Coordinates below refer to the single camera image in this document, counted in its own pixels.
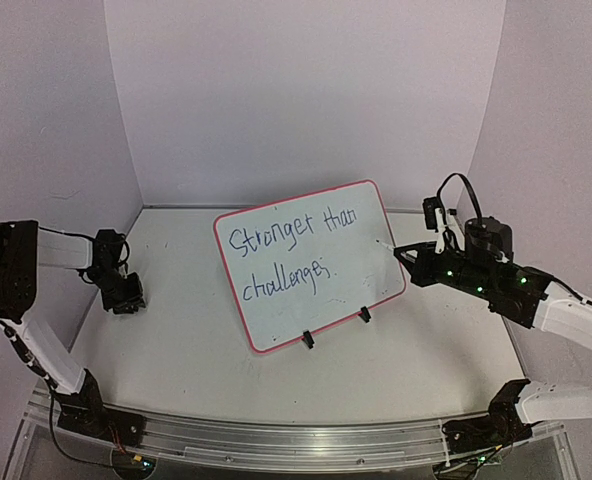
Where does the left black board clip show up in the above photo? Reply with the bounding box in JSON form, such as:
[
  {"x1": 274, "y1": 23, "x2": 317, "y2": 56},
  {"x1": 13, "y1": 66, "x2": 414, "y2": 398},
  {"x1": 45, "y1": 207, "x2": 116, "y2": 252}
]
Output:
[{"x1": 302, "y1": 330, "x2": 315, "y2": 349}]

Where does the aluminium front rail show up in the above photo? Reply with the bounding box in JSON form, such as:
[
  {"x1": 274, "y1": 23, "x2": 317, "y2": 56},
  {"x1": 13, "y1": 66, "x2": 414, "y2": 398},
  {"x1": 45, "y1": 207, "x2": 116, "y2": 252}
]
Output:
[{"x1": 3, "y1": 389, "x2": 578, "y2": 479}]

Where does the pink framed whiteboard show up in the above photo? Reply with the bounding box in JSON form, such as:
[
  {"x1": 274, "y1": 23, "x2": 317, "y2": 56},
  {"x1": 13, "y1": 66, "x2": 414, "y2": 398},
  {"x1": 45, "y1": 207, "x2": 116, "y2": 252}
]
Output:
[{"x1": 213, "y1": 180, "x2": 407, "y2": 354}]

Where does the white marker pen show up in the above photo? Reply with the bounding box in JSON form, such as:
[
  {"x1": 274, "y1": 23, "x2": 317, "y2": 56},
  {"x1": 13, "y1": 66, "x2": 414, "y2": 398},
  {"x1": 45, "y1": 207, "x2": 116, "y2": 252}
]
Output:
[{"x1": 376, "y1": 239, "x2": 395, "y2": 254}]

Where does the right base black cable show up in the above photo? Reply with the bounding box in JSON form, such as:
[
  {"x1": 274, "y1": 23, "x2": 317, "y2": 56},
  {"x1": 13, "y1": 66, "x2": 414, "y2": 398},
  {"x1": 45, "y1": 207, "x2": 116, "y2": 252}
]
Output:
[{"x1": 438, "y1": 414, "x2": 517, "y2": 471}]

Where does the left base black cable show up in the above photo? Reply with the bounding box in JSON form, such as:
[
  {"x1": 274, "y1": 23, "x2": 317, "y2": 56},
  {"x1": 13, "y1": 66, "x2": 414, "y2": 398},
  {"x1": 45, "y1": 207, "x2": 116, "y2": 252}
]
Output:
[{"x1": 50, "y1": 399, "x2": 150, "y2": 471}]

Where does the right black board clip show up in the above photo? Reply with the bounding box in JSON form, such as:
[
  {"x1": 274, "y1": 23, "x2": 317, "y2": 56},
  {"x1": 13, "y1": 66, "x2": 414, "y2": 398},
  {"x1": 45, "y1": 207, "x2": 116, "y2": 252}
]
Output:
[{"x1": 359, "y1": 306, "x2": 371, "y2": 323}]

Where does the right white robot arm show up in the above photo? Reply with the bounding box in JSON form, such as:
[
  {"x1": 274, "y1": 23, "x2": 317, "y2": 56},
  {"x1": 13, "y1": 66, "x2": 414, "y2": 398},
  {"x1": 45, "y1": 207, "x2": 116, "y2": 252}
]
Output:
[{"x1": 392, "y1": 215, "x2": 592, "y2": 452}]

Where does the black board clip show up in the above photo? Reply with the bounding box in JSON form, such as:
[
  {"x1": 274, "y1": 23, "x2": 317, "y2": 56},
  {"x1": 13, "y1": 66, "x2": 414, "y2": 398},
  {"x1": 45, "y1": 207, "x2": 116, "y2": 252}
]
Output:
[
  {"x1": 359, "y1": 306, "x2": 371, "y2": 323},
  {"x1": 302, "y1": 330, "x2": 315, "y2": 349}
]

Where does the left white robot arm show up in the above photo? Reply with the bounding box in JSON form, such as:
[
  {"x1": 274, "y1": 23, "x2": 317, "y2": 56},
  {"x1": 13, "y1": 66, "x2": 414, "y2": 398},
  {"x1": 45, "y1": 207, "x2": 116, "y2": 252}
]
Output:
[{"x1": 0, "y1": 220, "x2": 145, "y2": 444}]

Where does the base black cable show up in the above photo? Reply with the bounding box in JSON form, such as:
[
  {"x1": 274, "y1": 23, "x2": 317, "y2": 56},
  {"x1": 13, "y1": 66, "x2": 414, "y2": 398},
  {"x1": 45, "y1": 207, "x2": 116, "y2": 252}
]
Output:
[
  {"x1": 438, "y1": 414, "x2": 517, "y2": 471},
  {"x1": 50, "y1": 399, "x2": 150, "y2": 471}
]

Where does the right camera black cable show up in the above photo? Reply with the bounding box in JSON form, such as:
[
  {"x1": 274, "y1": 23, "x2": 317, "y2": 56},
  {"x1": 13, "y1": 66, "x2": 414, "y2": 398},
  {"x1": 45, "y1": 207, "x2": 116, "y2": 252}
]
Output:
[{"x1": 435, "y1": 172, "x2": 483, "y2": 221}]

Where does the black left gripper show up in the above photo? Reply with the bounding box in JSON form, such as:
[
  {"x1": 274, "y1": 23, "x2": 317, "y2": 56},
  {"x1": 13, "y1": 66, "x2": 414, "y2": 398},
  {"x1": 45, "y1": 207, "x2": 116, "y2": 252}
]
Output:
[{"x1": 86, "y1": 266, "x2": 144, "y2": 313}]

